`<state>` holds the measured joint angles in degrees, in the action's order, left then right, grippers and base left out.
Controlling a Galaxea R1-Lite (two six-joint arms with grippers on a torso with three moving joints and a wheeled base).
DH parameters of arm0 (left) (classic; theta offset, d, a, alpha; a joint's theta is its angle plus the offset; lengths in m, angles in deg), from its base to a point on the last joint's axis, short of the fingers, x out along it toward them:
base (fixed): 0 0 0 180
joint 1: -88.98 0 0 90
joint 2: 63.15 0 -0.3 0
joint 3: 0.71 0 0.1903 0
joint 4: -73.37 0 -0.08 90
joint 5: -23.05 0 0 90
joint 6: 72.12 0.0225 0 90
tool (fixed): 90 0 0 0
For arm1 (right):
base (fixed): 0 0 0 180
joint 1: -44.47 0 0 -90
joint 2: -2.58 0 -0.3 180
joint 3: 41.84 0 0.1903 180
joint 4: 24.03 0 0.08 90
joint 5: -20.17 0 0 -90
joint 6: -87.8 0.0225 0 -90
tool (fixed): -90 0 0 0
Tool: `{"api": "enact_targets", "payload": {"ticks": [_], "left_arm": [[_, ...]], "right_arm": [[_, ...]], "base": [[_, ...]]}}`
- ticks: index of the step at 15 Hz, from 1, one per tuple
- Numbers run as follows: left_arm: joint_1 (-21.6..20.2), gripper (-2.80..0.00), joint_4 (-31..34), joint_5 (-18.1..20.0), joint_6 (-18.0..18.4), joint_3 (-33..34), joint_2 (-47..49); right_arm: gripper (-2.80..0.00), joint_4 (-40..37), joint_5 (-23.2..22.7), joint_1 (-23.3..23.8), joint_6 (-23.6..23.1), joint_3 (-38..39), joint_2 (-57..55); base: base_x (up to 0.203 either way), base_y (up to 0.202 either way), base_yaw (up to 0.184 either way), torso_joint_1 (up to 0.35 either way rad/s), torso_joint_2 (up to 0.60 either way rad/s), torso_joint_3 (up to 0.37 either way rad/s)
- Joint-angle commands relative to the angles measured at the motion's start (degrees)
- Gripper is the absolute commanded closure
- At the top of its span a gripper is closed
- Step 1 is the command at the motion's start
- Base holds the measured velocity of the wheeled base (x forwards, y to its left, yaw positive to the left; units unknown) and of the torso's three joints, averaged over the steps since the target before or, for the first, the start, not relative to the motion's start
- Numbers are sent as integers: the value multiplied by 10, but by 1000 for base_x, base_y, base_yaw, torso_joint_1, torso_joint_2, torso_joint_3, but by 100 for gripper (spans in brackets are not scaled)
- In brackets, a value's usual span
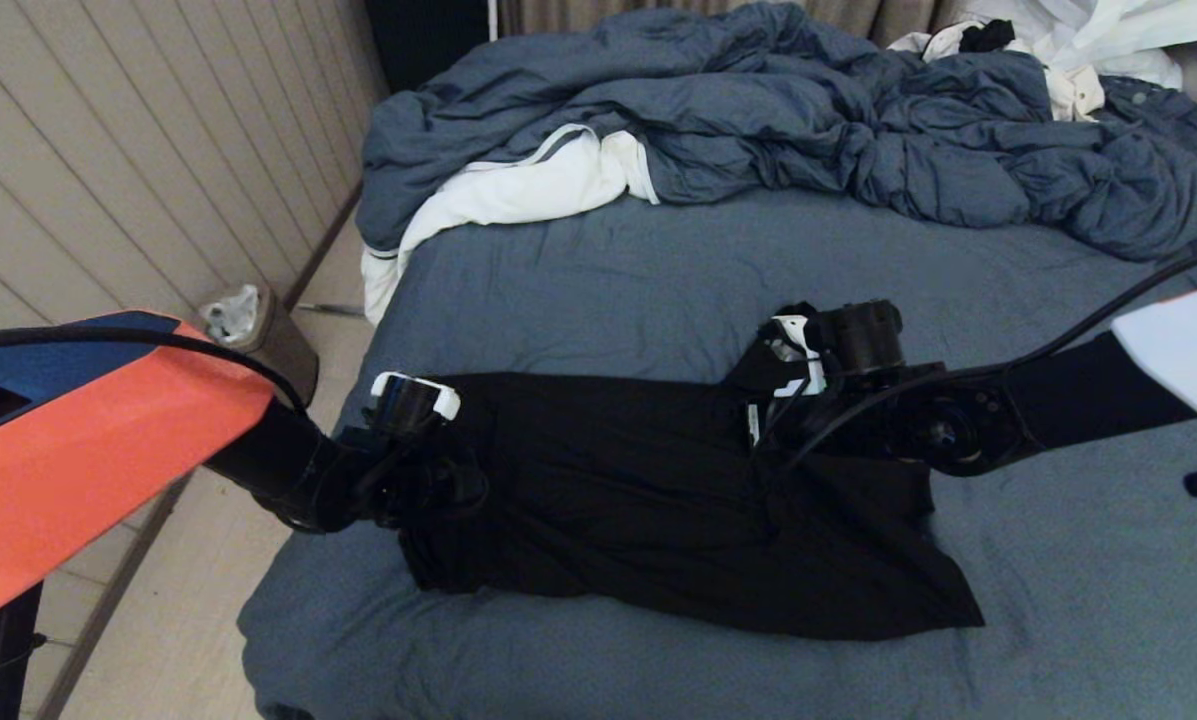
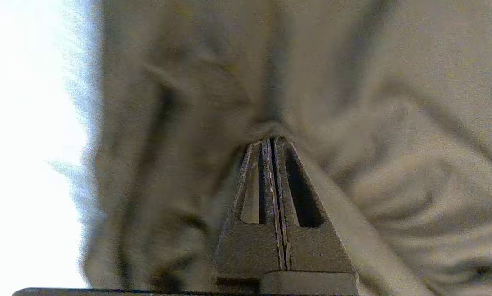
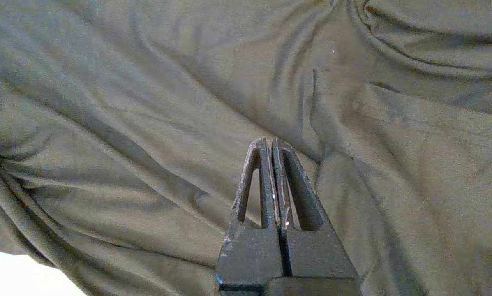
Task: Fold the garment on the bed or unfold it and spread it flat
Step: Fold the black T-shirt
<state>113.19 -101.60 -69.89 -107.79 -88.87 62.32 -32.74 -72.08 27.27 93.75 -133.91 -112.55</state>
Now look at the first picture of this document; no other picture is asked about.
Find cream buttoned shirt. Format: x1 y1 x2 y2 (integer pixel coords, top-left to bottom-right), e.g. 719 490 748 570
1043 65 1106 123

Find bed with blue sheet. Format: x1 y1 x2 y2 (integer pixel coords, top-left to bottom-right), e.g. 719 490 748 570
239 188 1197 720

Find small black garment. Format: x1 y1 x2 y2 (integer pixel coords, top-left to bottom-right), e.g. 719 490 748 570
958 20 1016 54

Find crumpled blue duvet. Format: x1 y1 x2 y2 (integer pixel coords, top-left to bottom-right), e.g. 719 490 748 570
358 3 1197 263

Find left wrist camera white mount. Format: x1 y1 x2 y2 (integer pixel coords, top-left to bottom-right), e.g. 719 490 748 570
370 372 461 433

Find dark blue denim garment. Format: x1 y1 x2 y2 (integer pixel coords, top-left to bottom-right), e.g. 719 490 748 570
1098 75 1197 201

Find beige curtain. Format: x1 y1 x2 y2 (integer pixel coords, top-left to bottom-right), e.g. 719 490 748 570
498 0 964 51

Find white quilt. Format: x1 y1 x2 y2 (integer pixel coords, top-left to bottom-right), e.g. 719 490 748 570
362 125 659 329

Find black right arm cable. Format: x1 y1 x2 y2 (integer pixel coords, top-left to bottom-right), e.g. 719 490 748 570
758 240 1197 476

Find brown trash bin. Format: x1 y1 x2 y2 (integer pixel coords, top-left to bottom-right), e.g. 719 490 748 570
198 287 321 406

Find black t-shirt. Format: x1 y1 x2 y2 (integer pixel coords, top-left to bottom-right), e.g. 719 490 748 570
398 303 986 641

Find dark cabinet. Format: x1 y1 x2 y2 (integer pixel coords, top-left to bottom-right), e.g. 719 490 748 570
363 0 491 96

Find white crumpled garment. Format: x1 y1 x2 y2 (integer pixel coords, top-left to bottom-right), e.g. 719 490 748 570
888 0 1197 91

